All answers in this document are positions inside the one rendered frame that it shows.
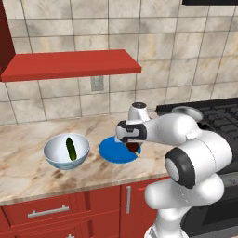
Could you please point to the red wall cupboard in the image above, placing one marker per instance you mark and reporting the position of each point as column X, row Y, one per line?
column 4, row 40

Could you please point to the red-brown steak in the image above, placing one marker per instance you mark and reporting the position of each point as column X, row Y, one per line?
column 133, row 147

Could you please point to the red cupboard panel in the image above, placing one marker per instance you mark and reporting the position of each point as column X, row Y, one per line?
column 103, row 207

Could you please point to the red wall shelf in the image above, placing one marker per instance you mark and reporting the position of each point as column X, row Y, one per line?
column 68, row 64

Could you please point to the blue round plate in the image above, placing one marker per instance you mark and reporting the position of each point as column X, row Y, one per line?
column 114, row 152

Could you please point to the red cupboard door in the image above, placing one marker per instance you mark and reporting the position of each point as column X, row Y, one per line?
column 138, row 214

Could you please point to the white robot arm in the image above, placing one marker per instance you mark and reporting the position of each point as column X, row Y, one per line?
column 198, row 152

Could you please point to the black hob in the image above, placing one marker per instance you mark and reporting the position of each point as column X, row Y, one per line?
column 223, row 114

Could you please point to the white bowl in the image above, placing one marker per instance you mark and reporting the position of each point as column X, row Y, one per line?
column 59, row 155

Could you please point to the black oven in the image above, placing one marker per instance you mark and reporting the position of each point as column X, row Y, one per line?
column 217, row 214

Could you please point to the red drawer front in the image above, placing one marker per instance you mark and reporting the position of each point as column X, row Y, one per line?
column 18, row 209
column 43, row 231

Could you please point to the grey wall socket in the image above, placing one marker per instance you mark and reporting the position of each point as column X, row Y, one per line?
column 97, row 83

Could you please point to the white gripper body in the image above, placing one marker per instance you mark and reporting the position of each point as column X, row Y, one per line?
column 121, row 139

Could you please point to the black extractor hood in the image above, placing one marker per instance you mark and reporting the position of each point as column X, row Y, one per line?
column 210, row 2

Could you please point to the green cucumber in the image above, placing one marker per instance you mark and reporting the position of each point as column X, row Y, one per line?
column 71, row 148

